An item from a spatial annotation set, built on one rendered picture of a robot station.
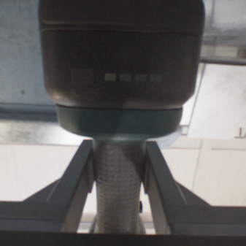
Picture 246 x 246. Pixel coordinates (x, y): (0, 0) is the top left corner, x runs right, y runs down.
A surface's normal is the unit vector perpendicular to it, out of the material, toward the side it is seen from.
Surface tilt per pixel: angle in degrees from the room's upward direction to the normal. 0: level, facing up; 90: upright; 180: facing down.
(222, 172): 90
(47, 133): 67
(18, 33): 90
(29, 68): 90
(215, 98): 78
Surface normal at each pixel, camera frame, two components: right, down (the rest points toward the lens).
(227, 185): 0.06, 0.28
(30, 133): -0.02, 0.62
